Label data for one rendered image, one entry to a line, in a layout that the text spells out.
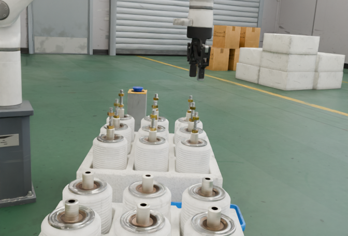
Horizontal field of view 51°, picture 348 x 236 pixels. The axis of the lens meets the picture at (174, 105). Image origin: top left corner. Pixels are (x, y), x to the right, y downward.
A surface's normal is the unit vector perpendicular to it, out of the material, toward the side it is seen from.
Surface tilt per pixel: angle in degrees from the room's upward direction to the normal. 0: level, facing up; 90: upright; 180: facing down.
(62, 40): 90
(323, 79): 90
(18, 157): 90
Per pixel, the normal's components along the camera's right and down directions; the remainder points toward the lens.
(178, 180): 0.02, 0.22
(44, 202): 0.06, -0.97
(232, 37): 0.48, 0.22
